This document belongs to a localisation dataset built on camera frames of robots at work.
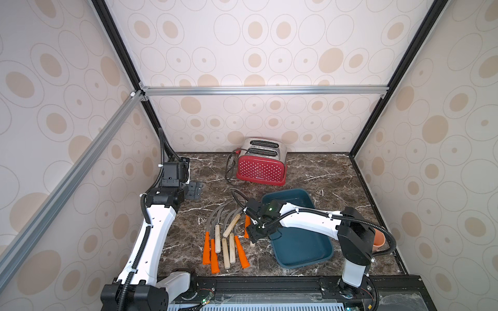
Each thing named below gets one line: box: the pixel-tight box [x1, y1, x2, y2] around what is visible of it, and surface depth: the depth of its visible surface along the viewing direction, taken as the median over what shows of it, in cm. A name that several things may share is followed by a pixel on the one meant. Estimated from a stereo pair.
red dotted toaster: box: [236, 137, 288, 186], surface depth 99 cm
